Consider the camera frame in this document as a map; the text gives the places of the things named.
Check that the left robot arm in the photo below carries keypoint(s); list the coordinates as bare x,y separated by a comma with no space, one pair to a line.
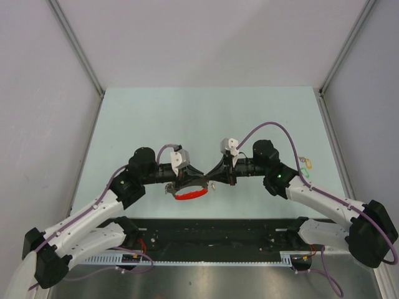
58,248

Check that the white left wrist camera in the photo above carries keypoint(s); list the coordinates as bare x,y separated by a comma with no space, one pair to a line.
179,159

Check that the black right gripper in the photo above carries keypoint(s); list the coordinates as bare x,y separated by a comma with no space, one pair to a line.
227,167

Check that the green key tag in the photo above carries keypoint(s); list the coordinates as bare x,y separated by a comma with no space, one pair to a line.
305,172

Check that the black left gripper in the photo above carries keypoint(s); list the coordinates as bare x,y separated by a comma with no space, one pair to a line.
185,175

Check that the metal key organizer red handle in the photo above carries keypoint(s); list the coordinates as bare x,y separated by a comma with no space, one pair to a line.
190,193

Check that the aluminium frame post right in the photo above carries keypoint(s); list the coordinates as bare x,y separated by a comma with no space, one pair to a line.
349,42

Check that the aluminium frame post left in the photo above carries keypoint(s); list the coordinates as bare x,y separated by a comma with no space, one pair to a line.
75,45

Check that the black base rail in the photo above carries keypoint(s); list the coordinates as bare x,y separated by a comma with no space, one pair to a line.
215,240

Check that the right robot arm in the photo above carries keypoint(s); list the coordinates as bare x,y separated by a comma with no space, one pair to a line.
365,230

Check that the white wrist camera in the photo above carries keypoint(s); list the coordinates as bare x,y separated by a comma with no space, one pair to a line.
179,159
229,145

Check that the aluminium frame post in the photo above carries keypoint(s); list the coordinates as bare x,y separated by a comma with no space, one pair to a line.
349,42
75,45

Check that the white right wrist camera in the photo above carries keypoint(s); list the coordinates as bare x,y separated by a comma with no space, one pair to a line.
229,145

